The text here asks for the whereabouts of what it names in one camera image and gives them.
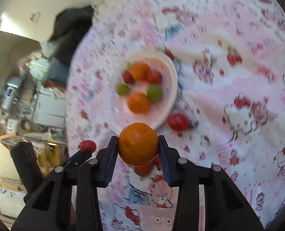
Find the cherry tomato with stem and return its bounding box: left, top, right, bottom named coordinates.
left=79, top=140, right=97, bottom=153

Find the small orange mandarin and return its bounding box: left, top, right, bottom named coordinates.
left=127, top=93, right=150, bottom=114

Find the green grape front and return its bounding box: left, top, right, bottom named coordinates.
left=115, top=83, right=131, bottom=96

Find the green grape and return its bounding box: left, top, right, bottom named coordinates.
left=115, top=83, right=131, bottom=96
left=147, top=84, right=163, bottom=102

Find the strawberry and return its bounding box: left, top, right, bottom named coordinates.
left=122, top=71, right=135, bottom=84
left=134, top=156, right=161, bottom=177

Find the large orange mandarin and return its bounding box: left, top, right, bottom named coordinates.
left=130, top=62, right=151, bottom=81

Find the red cherry tomato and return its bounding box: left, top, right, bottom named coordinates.
left=147, top=69, right=162, bottom=85
left=167, top=114, right=191, bottom=131

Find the cluttered white shelf unit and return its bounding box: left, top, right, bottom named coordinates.
left=0, top=54, right=69, bottom=152

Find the pink strawberry-pattern plate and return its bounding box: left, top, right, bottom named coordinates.
left=110, top=51, right=179, bottom=135

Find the black clothing pile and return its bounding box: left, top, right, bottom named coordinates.
left=48, top=5, right=94, bottom=64

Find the Hello Kitty pink bedsheet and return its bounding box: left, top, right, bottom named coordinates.
left=66, top=0, right=285, bottom=226

